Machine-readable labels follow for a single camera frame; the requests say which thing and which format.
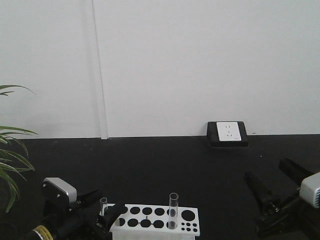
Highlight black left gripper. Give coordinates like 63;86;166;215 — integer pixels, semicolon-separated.
43;189;126;240

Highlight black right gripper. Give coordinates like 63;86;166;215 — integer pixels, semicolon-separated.
244;158;320;237

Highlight thin glass test tube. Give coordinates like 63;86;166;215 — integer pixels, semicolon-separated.
99;197;108;216

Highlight wide glass test tube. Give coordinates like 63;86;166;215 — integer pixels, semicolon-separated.
168;192;179;230

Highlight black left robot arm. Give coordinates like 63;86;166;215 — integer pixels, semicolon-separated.
18;177;201;240

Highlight white test tube rack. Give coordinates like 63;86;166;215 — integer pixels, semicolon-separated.
110;203;201;240

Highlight green potted plant leaves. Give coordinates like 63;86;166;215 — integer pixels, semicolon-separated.
0;84;39;213

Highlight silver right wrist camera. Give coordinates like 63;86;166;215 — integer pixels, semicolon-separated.
299;172;320;209

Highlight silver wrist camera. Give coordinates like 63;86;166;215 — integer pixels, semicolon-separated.
299;172;320;209
42;177;77;208

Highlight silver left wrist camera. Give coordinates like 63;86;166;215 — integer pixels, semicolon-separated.
42;177;77;208

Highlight white wall power socket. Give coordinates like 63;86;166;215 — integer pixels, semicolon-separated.
206;121;249;148

